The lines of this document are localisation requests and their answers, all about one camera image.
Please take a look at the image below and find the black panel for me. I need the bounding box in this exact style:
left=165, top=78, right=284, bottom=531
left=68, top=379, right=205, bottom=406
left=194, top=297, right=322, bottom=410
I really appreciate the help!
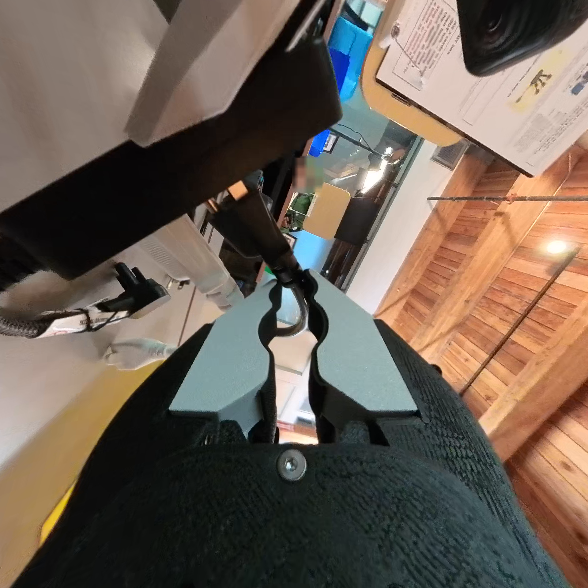
left=333, top=198, right=382, bottom=244

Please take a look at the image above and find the black extension socket end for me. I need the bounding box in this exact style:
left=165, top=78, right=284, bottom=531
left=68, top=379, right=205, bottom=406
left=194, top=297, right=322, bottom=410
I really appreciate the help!
left=0, top=261, right=172, bottom=340

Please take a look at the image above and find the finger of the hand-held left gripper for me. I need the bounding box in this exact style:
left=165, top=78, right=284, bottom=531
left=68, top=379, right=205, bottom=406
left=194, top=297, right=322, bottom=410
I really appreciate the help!
left=124, top=0, right=332, bottom=149

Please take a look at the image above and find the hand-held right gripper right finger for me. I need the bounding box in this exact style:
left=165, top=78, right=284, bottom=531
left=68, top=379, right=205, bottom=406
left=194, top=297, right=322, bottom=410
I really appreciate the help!
left=302, top=269, right=420, bottom=445

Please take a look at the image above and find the white ribbed plug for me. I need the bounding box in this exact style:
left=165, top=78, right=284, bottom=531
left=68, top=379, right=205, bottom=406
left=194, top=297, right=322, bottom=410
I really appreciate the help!
left=138, top=216, right=245, bottom=309

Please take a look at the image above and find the black power cord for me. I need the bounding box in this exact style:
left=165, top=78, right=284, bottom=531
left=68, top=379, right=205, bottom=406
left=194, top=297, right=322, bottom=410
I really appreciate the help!
left=213, top=181, right=309, bottom=338

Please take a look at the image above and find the white instruction sheet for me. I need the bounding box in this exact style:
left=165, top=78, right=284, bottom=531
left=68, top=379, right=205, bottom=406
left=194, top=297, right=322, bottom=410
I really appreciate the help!
left=377, top=0, right=588, bottom=177

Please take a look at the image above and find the black light stand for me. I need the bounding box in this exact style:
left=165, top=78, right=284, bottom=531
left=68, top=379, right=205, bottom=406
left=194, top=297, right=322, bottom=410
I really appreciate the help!
left=331, top=129, right=406, bottom=194

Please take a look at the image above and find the yellow plastic bin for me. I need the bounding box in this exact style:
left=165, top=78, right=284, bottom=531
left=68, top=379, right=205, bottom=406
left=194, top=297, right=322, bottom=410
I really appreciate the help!
left=39, top=363, right=159, bottom=547

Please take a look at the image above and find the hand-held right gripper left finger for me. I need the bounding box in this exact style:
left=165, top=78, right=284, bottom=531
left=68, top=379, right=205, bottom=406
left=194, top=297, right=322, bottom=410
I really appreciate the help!
left=168, top=280, right=281, bottom=444

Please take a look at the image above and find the blue plastic bin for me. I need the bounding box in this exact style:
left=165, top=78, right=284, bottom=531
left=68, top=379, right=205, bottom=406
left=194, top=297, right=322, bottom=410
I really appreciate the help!
left=328, top=16, right=374, bottom=58
left=337, top=48, right=364, bottom=101

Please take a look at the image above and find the grey vent grille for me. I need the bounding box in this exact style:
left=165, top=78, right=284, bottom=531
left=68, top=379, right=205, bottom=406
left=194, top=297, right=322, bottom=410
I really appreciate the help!
left=432, top=140, right=469, bottom=168

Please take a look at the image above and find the plain wooden board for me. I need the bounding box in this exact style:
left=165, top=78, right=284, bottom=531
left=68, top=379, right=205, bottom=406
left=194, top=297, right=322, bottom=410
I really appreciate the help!
left=304, top=182, right=351, bottom=239

